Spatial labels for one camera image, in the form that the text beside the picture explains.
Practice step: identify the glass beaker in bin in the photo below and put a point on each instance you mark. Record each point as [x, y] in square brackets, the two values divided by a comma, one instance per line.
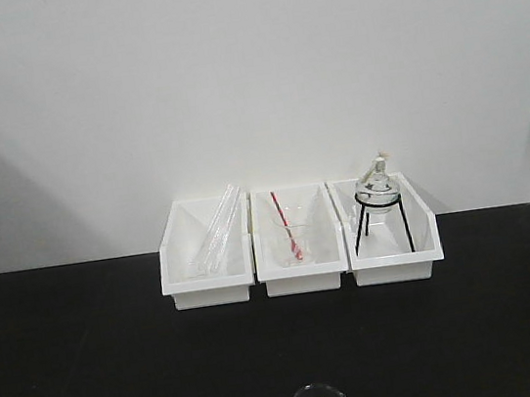
[281, 246]

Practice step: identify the glass test tube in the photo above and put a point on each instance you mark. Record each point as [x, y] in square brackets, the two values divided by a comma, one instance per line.
[222, 224]
[202, 255]

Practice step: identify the middle white plastic bin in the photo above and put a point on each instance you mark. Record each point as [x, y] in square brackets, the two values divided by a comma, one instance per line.
[306, 204]

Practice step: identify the white plastic bin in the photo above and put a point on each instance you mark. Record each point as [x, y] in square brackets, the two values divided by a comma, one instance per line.
[184, 234]
[385, 256]
[306, 204]

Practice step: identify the left white plastic bin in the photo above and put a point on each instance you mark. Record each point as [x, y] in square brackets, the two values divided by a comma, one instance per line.
[184, 234]

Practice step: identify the glass alcohol lamp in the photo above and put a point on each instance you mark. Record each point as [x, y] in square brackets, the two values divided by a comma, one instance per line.
[376, 190]

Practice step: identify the right white plastic bin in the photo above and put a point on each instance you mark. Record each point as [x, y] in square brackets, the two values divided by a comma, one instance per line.
[385, 256]

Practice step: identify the black wire tripod stand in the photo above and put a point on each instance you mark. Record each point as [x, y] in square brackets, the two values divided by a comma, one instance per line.
[363, 222]

